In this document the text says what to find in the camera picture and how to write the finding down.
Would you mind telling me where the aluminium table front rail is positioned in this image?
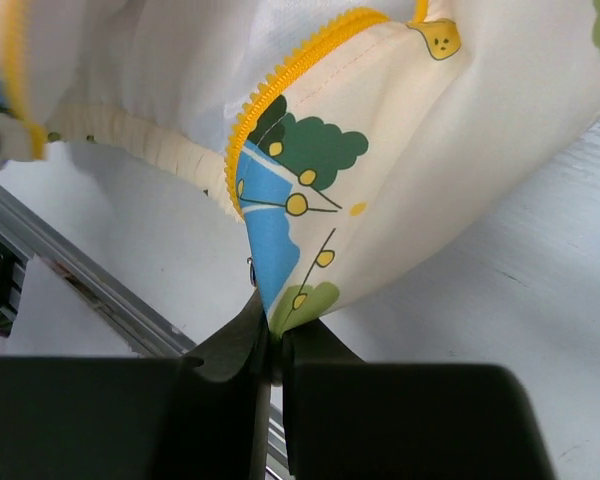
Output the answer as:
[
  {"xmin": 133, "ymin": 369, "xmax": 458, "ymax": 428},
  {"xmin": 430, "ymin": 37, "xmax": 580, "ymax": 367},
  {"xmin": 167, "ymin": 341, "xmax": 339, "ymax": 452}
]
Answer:
[{"xmin": 0, "ymin": 186, "xmax": 290, "ymax": 479}]

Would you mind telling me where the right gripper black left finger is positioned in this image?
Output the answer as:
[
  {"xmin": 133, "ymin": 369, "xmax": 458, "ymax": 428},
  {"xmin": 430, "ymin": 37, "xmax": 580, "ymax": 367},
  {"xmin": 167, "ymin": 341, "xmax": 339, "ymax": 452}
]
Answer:
[{"xmin": 0, "ymin": 296, "xmax": 269, "ymax": 479}]

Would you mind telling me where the yellow patterned child jacket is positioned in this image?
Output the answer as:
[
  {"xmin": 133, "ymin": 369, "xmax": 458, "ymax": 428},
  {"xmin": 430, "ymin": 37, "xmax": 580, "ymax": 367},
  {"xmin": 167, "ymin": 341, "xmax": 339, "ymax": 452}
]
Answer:
[{"xmin": 0, "ymin": 1, "xmax": 600, "ymax": 336}]

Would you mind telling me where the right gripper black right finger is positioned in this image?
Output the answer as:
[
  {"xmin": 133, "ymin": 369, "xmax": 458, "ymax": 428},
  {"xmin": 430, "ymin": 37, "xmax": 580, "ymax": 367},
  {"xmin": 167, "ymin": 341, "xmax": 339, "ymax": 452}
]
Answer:
[{"xmin": 280, "ymin": 321, "xmax": 555, "ymax": 479}]

